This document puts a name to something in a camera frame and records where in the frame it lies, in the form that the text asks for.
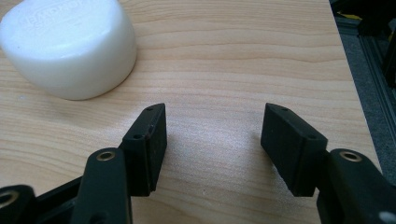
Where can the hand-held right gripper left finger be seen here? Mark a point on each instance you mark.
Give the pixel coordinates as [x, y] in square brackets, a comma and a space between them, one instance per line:
[146, 149]

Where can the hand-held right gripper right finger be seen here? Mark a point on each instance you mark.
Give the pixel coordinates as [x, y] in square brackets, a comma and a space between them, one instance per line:
[292, 146]

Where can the white round plastic container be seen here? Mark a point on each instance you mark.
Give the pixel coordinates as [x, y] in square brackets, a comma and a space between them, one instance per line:
[67, 46]

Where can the black metal frame rail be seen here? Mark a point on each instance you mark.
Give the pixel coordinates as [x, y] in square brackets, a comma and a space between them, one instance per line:
[378, 59]

